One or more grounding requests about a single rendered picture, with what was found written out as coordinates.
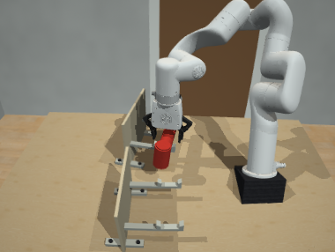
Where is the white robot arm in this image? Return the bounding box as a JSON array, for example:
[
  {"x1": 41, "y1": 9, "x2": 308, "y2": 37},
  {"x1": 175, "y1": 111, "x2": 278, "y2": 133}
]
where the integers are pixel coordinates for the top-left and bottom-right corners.
[{"x1": 152, "y1": 0, "x2": 306, "y2": 179}]

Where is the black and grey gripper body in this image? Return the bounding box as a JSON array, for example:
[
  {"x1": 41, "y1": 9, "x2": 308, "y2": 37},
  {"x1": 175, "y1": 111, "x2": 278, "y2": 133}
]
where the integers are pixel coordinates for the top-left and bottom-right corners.
[{"x1": 152, "y1": 98, "x2": 182, "y2": 130}]

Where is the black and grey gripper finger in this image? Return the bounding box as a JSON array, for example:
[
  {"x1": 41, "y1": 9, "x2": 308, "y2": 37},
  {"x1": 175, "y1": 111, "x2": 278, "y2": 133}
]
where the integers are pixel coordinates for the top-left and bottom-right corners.
[
  {"x1": 178, "y1": 116, "x2": 192, "y2": 143},
  {"x1": 143, "y1": 113, "x2": 157, "y2": 139}
]

